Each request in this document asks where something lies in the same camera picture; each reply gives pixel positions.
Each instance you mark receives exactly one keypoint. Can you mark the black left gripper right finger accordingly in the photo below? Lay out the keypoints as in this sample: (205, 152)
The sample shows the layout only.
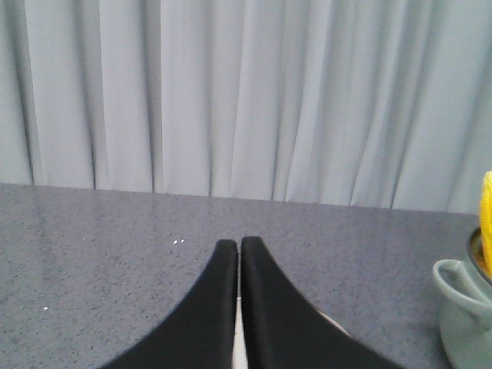
(282, 329)

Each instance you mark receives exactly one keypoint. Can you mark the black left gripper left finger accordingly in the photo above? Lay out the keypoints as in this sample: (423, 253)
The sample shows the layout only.
(199, 332)

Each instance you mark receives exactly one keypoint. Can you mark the yellow corn cob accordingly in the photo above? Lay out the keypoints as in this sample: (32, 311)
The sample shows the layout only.
(485, 221)

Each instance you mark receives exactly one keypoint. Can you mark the white plate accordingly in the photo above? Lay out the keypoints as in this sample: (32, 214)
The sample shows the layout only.
(239, 354)

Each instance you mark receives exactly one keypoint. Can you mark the grey stone countertop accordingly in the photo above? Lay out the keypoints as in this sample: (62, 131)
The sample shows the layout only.
(85, 274)

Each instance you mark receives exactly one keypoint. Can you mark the green electric cooking pot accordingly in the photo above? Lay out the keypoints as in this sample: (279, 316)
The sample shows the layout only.
(465, 315)

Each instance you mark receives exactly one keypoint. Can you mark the grey curtain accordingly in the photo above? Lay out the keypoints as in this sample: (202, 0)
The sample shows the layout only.
(370, 103)

